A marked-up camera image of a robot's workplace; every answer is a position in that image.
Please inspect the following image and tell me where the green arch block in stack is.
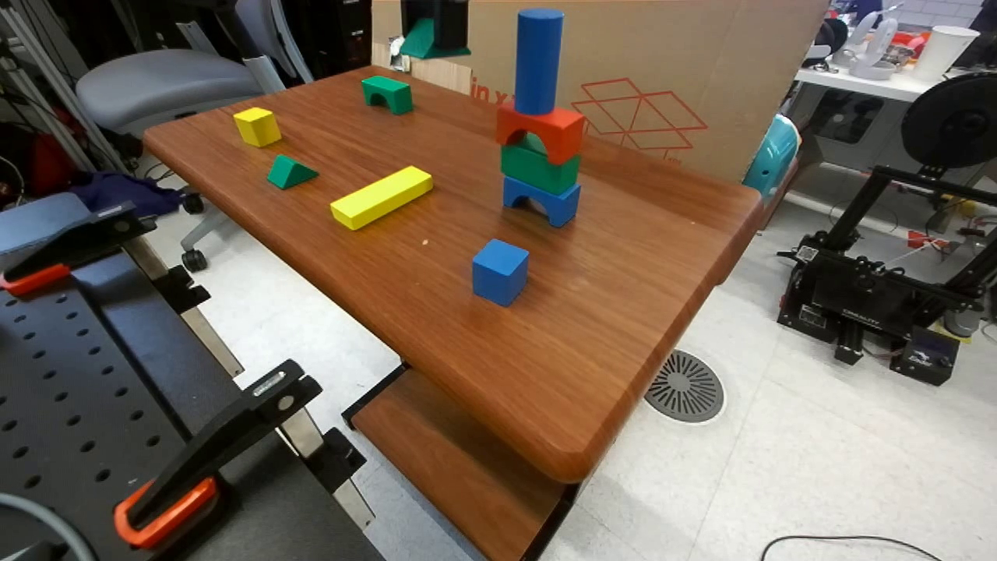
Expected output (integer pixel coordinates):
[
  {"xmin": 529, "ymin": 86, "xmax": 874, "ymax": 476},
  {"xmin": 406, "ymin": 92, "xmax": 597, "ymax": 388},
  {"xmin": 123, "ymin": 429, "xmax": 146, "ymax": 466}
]
[{"xmin": 502, "ymin": 144, "xmax": 579, "ymax": 194}]

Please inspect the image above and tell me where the long yellow rectangular block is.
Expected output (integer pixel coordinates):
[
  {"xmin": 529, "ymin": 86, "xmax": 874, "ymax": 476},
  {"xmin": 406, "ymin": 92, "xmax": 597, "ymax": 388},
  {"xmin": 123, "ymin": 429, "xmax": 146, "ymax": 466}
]
[{"xmin": 331, "ymin": 166, "xmax": 433, "ymax": 231}]

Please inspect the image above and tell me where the red arch block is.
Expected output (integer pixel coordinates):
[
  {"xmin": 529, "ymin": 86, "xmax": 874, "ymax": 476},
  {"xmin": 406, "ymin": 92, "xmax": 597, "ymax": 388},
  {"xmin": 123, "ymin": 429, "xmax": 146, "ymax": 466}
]
[{"xmin": 495, "ymin": 107, "xmax": 584, "ymax": 166}]

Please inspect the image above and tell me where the black perforated breadboard plate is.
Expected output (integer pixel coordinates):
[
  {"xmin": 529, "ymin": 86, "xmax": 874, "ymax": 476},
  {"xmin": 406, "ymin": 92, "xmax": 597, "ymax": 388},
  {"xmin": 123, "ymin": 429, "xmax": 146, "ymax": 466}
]
[{"xmin": 0, "ymin": 257, "xmax": 379, "ymax": 561}]

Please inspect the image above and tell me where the wooden keyboard tray shelf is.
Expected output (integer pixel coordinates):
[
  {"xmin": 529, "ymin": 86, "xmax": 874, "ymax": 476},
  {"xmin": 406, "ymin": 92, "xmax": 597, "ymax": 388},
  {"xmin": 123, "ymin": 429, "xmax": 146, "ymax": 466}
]
[{"xmin": 342, "ymin": 369, "xmax": 575, "ymax": 561}]

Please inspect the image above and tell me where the round floor drain grate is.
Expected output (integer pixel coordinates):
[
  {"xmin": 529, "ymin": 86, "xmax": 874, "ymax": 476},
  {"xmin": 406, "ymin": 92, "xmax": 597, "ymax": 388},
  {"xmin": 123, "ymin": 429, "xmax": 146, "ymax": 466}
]
[{"xmin": 645, "ymin": 350, "xmax": 727, "ymax": 424}]

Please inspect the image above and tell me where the yellow cube block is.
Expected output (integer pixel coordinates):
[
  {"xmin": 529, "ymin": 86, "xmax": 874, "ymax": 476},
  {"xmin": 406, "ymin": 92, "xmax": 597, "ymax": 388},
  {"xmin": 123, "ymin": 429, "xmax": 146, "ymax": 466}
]
[{"xmin": 233, "ymin": 107, "xmax": 279, "ymax": 147}]

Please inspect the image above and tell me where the blue cube block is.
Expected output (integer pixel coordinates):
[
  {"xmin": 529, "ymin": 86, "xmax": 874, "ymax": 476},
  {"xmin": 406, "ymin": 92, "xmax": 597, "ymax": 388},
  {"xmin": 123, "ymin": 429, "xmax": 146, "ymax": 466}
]
[{"xmin": 474, "ymin": 240, "xmax": 529, "ymax": 306}]

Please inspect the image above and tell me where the orange black clamp far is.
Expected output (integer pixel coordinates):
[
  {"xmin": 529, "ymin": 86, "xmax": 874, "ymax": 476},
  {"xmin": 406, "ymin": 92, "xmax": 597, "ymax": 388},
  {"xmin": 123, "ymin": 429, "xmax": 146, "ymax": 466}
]
[{"xmin": 2, "ymin": 210, "xmax": 153, "ymax": 298}]

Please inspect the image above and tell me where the orange black clamp near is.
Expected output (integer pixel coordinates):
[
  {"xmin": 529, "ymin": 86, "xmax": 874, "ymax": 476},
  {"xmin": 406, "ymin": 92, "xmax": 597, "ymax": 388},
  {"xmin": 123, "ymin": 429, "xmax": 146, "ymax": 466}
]
[{"xmin": 112, "ymin": 357, "xmax": 322, "ymax": 552}]

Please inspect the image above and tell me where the orange black clamp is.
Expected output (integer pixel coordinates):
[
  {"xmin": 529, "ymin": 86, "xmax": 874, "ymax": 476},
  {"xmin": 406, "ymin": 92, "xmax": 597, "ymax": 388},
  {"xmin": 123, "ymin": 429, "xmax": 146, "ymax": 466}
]
[
  {"xmin": 112, "ymin": 357, "xmax": 322, "ymax": 552},
  {"xmin": 2, "ymin": 210, "xmax": 153, "ymax": 298}
]

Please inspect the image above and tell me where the brown cardboard box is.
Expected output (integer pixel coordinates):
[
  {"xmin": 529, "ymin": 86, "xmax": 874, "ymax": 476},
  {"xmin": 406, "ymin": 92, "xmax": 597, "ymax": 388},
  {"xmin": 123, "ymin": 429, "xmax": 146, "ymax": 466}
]
[{"xmin": 368, "ymin": 0, "xmax": 834, "ymax": 185}]

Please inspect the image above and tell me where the blue arch block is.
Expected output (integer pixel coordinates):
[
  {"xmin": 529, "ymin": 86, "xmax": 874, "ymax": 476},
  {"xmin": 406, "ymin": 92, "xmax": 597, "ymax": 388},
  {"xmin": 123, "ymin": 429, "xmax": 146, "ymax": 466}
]
[{"xmin": 502, "ymin": 179, "xmax": 579, "ymax": 227}]

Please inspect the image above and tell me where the grey office chair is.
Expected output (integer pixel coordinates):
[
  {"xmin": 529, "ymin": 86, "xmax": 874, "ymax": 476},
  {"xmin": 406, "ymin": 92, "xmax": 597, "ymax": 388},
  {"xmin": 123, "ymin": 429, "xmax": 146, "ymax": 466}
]
[{"xmin": 72, "ymin": 0, "xmax": 314, "ymax": 273}]

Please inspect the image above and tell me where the blue cylinder block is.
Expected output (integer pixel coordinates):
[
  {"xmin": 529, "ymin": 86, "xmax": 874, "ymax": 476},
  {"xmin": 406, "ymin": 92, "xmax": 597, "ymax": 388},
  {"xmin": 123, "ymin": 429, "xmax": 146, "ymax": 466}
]
[{"xmin": 513, "ymin": 7, "xmax": 562, "ymax": 115}]

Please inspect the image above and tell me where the green arch block on table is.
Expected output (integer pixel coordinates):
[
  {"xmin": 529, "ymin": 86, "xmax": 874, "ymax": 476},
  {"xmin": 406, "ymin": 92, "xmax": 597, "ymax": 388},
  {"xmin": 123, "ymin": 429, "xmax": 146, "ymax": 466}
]
[{"xmin": 360, "ymin": 74, "xmax": 415, "ymax": 115}]

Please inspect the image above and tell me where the green triangular block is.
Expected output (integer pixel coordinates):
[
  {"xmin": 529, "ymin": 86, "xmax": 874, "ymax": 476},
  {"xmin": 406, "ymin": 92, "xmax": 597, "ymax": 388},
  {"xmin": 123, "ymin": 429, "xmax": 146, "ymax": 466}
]
[{"xmin": 268, "ymin": 155, "xmax": 316, "ymax": 190}]

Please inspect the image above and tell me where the black 3D printer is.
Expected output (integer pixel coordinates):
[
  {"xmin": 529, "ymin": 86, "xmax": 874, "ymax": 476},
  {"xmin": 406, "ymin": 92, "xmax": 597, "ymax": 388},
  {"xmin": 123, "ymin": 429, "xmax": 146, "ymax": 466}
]
[{"xmin": 776, "ymin": 71, "xmax": 997, "ymax": 390}]

